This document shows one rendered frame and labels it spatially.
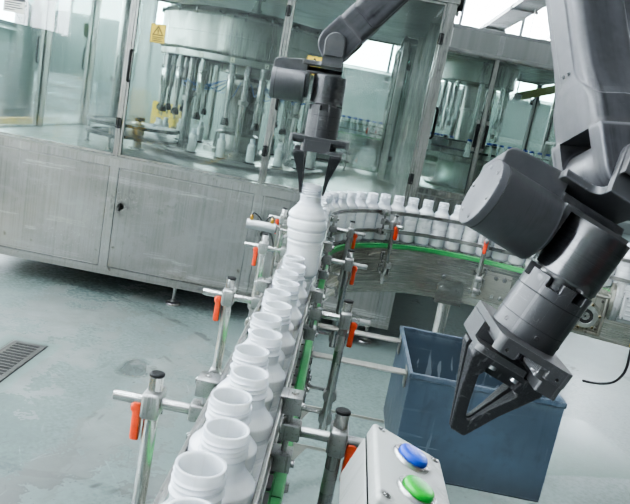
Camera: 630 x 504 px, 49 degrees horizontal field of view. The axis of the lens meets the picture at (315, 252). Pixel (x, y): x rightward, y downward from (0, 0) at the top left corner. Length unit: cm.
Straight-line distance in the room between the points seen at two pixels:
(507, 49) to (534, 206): 571
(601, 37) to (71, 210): 416
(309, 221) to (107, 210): 339
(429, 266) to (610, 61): 198
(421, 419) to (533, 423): 22
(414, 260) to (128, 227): 239
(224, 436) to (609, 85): 42
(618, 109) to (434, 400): 91
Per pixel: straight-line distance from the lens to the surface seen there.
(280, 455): 78
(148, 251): 448
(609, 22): 66
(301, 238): 120
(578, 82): 63
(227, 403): 60
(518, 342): 55
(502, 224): 54
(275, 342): 77
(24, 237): 476
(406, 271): 254
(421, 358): 171
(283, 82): 119
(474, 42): 619
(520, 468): 151
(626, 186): 58
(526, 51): 627
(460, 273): 259
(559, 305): 57
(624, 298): 243
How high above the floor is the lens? 142
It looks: 12 degrees down
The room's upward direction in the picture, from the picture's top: 11 degrees clockwise
